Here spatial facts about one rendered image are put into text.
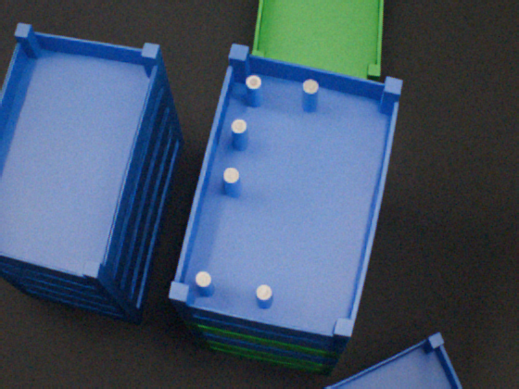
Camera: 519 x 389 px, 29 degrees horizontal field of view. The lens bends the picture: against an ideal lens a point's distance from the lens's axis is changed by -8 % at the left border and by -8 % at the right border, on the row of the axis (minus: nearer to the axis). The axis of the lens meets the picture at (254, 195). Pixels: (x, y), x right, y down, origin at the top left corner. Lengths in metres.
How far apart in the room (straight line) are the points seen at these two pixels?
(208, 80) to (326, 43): 0.20
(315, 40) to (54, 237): 0.62
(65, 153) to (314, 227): 0.34
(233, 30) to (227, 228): 0.59
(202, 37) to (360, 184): 0.58
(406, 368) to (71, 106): 0.65
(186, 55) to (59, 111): 0.41
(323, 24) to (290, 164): 0.54
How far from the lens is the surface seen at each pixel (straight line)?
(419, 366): 1.63
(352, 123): 1.28
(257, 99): 1.26
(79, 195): 1.36
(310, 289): 1.23
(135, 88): 1.39
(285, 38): 1.75
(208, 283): 1.17
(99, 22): 1.80
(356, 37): 1.76
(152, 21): 1.79
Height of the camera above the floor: 1.61
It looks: 75 degrees down
